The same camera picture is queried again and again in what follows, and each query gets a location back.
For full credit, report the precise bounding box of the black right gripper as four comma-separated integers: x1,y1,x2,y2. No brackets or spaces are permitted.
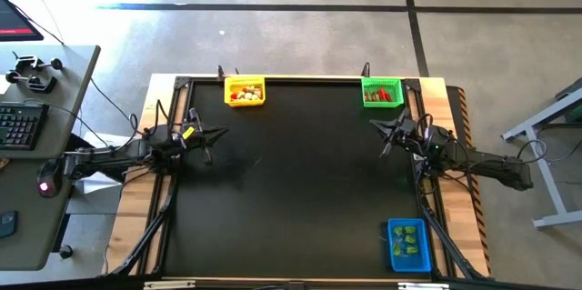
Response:
368,115,432,160

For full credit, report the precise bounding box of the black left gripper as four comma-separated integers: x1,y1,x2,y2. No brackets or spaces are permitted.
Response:
169,121,230,167

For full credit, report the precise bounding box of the green plastic basket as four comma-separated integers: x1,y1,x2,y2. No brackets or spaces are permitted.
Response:
360,77,406,109

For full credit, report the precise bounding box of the yellow plastic basket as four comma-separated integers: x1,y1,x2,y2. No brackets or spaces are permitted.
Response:
224,75,266,108

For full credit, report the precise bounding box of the black diagonal strut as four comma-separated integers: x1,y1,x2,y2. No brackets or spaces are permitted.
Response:
108,180,176,277
420,203,486,280

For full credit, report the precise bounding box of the black yellow hazard tape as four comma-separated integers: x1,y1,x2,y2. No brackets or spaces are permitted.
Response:
457,85,493,277

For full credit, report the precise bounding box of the white paper sheet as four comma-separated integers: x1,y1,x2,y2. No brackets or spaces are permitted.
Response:
72,174,123,195

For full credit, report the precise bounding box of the blue plastic basket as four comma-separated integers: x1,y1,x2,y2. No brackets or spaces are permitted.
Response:
386,217,433,275

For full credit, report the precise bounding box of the grey desk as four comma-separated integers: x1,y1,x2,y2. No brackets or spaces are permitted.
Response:
0,44,102,273

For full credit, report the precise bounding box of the black computer mouse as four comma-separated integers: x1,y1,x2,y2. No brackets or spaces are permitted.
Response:
36,158,63,199

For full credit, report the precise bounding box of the grey metal stand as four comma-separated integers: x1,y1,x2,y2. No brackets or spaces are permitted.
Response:
501,78,582,230

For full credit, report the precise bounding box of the black bench clamp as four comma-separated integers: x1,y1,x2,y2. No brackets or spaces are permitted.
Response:
5,70,59,95
12,52,65,75

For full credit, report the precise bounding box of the black backlit keyboard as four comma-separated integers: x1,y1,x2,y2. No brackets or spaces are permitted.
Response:
0,101,50,152

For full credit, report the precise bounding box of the dark blue phone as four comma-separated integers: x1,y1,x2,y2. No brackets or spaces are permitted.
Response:
0,210,20,240

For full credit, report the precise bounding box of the black computer monitor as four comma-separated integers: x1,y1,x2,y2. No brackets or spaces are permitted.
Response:
0,0,45,44

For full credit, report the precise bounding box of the silver metal bracket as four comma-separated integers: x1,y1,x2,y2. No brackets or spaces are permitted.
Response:
145,280,196,290
397,282,451,290

